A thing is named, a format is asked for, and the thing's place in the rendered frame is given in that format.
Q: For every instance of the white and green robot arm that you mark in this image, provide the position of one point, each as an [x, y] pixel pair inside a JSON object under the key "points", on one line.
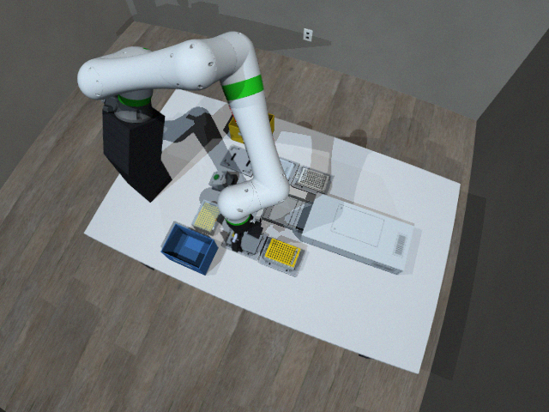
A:
{"points": [[196, 64]]}

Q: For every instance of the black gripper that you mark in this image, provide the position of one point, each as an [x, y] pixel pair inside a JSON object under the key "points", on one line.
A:
{"points": [[237, 239]]}

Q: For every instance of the blue waste bin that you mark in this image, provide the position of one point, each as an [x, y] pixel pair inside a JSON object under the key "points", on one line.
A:
{"points": [[190, 247]]}

